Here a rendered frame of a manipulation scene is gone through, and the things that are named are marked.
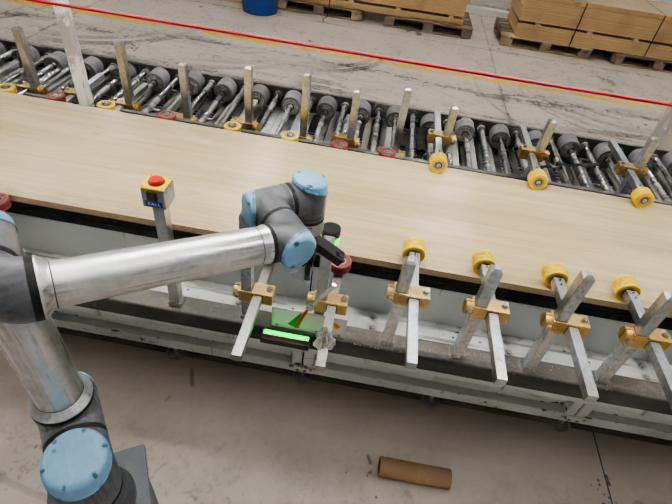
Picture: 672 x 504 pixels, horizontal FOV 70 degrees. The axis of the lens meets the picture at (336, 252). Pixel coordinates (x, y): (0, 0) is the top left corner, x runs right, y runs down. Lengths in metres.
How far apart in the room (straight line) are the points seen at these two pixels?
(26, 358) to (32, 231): 1.04
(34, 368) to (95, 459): 0.26
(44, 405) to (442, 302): 1.30
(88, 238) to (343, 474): 1.41
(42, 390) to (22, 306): 0.44
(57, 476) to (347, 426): 1.32
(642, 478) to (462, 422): 0.82
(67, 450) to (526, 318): 1.53
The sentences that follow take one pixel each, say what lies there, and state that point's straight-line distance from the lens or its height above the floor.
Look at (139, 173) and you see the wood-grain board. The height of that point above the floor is 0.90.
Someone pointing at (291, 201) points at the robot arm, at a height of 1.35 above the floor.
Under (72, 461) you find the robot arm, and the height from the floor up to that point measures 0.87.
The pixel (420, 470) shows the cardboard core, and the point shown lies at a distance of 2.21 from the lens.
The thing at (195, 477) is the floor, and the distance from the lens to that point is 2.23.
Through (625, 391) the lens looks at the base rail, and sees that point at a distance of 1.98.
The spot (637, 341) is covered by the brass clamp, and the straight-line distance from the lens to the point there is 1.77.
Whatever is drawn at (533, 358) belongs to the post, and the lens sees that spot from 1.78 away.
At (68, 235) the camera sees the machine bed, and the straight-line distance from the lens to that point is 2.12.
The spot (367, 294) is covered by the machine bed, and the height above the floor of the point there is 0.71.
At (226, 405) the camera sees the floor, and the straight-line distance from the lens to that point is 2.36.
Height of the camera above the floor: 2.04
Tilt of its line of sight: 42 degrees down
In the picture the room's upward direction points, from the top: 8 degrees clockwise
